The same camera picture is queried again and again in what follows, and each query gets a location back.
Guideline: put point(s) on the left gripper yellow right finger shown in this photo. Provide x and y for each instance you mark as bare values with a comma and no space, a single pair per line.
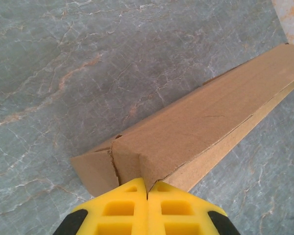
156,215

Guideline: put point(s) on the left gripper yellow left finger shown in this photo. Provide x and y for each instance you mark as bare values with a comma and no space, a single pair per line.
139,215

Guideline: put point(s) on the brown cardboard box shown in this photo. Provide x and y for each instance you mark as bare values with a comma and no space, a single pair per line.
198,122

